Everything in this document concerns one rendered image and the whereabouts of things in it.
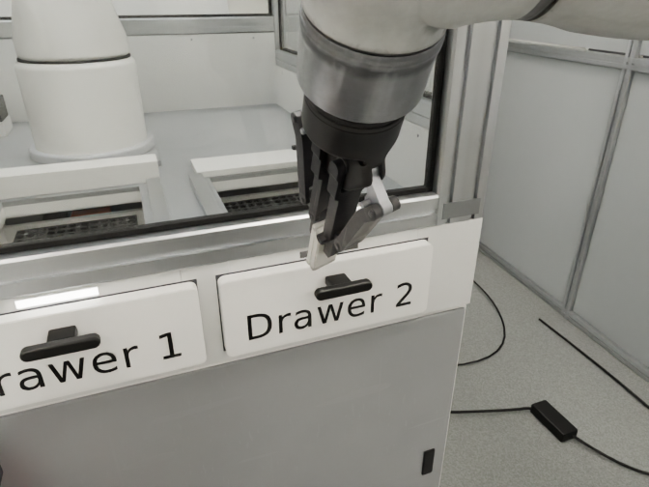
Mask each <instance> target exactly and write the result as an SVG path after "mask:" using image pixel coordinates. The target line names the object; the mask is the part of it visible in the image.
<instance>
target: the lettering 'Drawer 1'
mask: <svg viewBox="0 0 649 487"><path fill-rule="evenodd" d="M166 336H167V339H168V345H169V351H170V356H165V357H163V359H168V358H175V357H179V356H181V355H182V353H178V354H174V348H173V342H172V336H171V332H167V333H164V334H162V335H160V336H159V339H161V338H163V337H166ZM133 349H138V346H132V347H130V348H129V349H127V348H125V349H123V351H124V355H125V360H126V365H127V368H129V367H131V366H130V361H129V357H128V354H129V352H130V351H131V350H133ZM102 356H110V357H111V358H112V359H110V360H106V361H101V362H97V361H98V358H99V357H102ZM114 361H117V359H116V357H115V356H114V355H113V354H112V353H108V352H105V353H100V354H98V355H96V356H95V357H94V359H93V367H94V369H95V370H96V371H98V372H99V373H109V372H112V371H115V370H117V369H118V367H117V366H116V367H114V368H112V369H108V370H102V369H100V368H99V367H98V365H101V364H106V363H109V362H114ZM83 363H84V358H80V359H79V370H78V373H77V372H76V371H75V369H74V368H73V366H72V365H71V363H70V362H69V361H68V360H67V361H64V363H63V378H62V377H61V375H60V374H59V372H58V371H57V370H56V368H55V367H54V366H53V364H48V367H49V368H50V369H51V371H52V372H53V373H54V375H55V376H56V378H57V379H58V380H59V382H60V383H63V382H65V381H66V377H67V366H68V367H69V368H70V370H71V372H72V373H73V375H74V376H75V377H76V379H81V378H82V375H83ZM25 372H35V373H36V374H37V375H35V376H30V377H27V378H24V379H22V380H21V381H20V383H19V385H20V387H21V388H22V389H24V390H32V389H35V388H37V387H38V386H41V387H45V384H44V381H43V378H42V373H41V372H40V371H39V370H38V369H36V368H28V369H24V370H21V371H19V372H17V374H18V376H19V375H20V374H22V373H25ZM8 376H12V375H11V373H6V374H3V375H2V376H1V377H0V396H4V395H5V392H4V390H3V388H2V385H1V380H2V379H3V378H5V377H8ZM35 378H38V380H39V381H38V383H37V384H36V385H35V386H33V387H27V386H26V385H25V384H24V383H25V382H26V381H28V380H31V379H35Z"/></svg>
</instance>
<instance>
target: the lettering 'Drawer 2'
mask: <svg viewBox="0 0 649 487"><path fill-rule="evenodd" d="M405 285H407V286H409V289H408V291H407V292H406V294H405V295H404V296H403V297H402V298H401V299H400V300H399V301H398V303H397V304H396V307H398V306H403V305H407V304H410V301H408V302H403V303H401V302H402V301H403V300H404V299H405V298H406V296H407V295H408V294H409V293H410V291H411V288H412V286H411V284H410V283H408V282H405V283H402V284H400V285H398V288H400V287H402V286H405ZM398 288H397V289H398ZM380 296H382V293H381V294H377V295H376V296H375V295H374V296H371V313H373V312H374V302H375V299H376V298H377V297H380ZM355 301H361V302H362V304H361V305H358V306H353V307H352V305H353V303H354V302H355ZM342 306H343V301H342V302H340V305H339V308H338V312H337V315H335V311H334V308H333V305H332V304H329V305H328V308H327V312H326V314H325V317H324V314H323V312H322V309H321V307H318V310H319V313H320V316H321V319H322V323H323V324H325V323H326V321H327V318H328V314H329V311H330V309H331V312H332V315H333V318H334V321H338V320H339V316H340V313H341V309H342ZM364 306H365V301H364V299H354V300H353V301H351V302H350V304H349V306H348V313H349V314H350V315H351V316H352V317H357V316H360V315H362V314H364V311H363V312H361V313H358V314H353V313H352V309H356V308H359V307H364ZM304 312H305V313H307V314H308V316H305V317H301V318H298V319H297V320H296V321H295V327H296V329H304V328H306V327H307V326H308V327H312V317H311V312H310V311H309V310H306V309H305V310H300V311H298V312H296V315H297V314H300V313H304ZM287 316H291V313H287V314H285V315H284V316H283V317H282V315H279V316H278V319H279V333H282V332H283V325H282V322H283V319H284V318H285V317H287ZM255 317H265V318H266V319H267V321H268V329H267V330H266V332H264V333H263V334H260V335H257V336H253V335H252V323H251V318H255ZM303 319H308V322H307V324H306V325H305V326H302V327H300V326H299V325H298V322H299V321H300V320H303ZM247 325H248V337H249V340H252V339H257V338H261V337H263V336H265V335H267V334H268V333H269V332H270V330H271V326H272V322H271V319H270V317H269V316H268V315H267V314H254V315H250V316H247Z"/></svg>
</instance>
